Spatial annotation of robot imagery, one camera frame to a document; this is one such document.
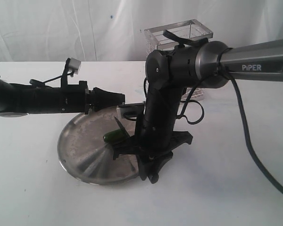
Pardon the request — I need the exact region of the white backdrop curtain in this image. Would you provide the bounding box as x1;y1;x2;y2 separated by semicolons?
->
0;0;283;61

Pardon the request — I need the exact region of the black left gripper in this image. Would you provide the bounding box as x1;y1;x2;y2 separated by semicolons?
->
84;81;125;114

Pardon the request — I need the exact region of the wire cutlery rack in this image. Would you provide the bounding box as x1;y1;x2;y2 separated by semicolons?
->
144;19;213;103

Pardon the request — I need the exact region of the round steel plate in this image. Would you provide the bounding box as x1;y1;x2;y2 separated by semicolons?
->
57;106;139;185

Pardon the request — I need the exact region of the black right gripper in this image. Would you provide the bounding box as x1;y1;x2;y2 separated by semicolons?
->
112;131;193;184

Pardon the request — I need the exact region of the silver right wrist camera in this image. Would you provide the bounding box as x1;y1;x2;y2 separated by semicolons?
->
116;102;145;121

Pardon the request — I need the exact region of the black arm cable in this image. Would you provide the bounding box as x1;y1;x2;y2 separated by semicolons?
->
29;58;74;88
141;30;283;201

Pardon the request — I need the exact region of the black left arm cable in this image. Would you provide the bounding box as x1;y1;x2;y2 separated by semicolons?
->
29;58;74;88

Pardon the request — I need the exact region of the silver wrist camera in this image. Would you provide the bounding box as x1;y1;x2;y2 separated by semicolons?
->
116;102;145;121
68;57;81;74

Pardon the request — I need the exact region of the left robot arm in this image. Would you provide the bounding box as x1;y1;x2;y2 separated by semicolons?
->
0;79;125;117

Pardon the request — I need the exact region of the green cucumber piece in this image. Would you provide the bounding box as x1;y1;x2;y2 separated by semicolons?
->
103;129;129;144

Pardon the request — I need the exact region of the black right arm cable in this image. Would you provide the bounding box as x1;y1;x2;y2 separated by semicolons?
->
141;30;283;201

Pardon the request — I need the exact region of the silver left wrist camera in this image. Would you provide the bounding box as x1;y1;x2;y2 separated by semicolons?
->
68;57;81;74

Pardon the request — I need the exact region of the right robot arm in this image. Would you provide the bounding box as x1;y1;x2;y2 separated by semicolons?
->
113;39;283;183

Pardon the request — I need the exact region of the black handled knife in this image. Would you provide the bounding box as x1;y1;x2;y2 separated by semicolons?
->
114;117;130;138

